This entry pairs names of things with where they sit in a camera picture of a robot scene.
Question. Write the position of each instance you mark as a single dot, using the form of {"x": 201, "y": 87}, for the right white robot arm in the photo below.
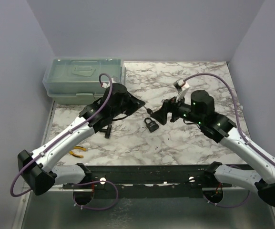
{"x": 221, "y": 129}

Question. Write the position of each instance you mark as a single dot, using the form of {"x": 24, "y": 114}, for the black padlock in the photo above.
{"x": 151, "y": 125}

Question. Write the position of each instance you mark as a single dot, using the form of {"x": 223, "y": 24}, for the black socket tool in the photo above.
{"x": 107, "y": 131}

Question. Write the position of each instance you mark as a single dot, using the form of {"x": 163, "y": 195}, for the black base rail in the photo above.
{"x": 171, "y": 181}

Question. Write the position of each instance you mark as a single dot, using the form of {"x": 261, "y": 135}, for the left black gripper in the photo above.
{"x": 135, "y": 104}

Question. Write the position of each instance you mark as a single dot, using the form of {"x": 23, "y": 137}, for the green translucent plastic toolbox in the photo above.
{"x": 75, "y": 81}

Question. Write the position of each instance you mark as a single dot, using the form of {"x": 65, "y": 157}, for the black head key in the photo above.
{"x": 149, "y": 111}

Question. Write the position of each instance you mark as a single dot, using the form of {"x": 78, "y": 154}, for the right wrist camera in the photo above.
{"x": 182, "y": 87}

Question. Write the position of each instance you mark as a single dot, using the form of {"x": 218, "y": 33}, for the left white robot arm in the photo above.
{"x": 37, "y": 168}

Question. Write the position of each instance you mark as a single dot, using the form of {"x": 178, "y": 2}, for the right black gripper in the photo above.
{"x": 171, "y": 105}

